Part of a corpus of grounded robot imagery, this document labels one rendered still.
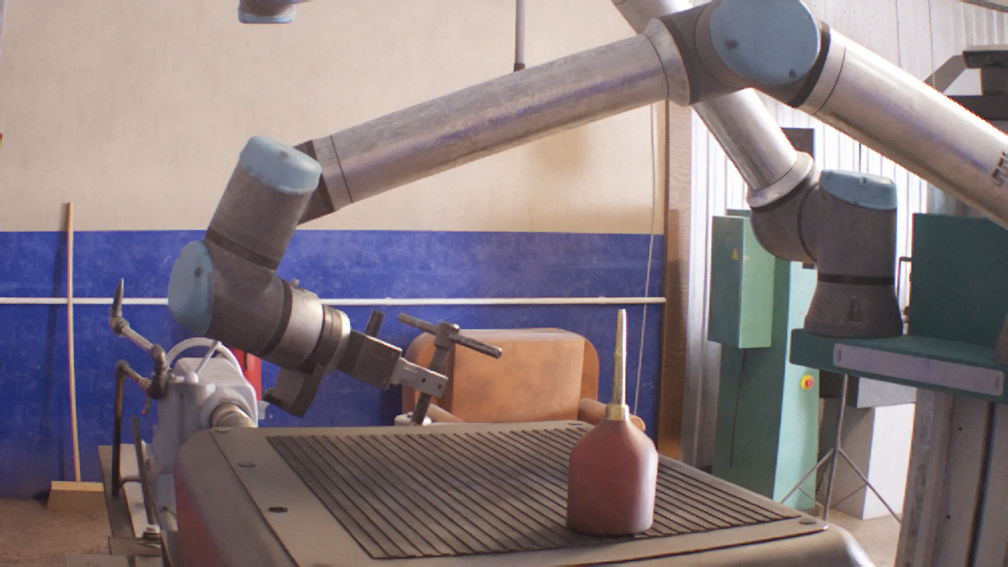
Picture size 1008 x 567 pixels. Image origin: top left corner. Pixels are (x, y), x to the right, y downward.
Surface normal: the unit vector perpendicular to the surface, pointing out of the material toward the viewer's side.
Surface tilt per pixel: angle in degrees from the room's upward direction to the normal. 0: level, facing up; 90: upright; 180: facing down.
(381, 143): 76
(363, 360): 95
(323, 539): 0
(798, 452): 90
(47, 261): 90
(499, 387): 99
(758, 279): 90
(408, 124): 60
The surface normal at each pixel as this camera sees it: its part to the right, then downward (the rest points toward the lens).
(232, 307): 0.54, 0.24
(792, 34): -0.02, 0.03
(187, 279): -0.77, -0.25
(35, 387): 0.33, 0.07
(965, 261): -0.88, 0.01
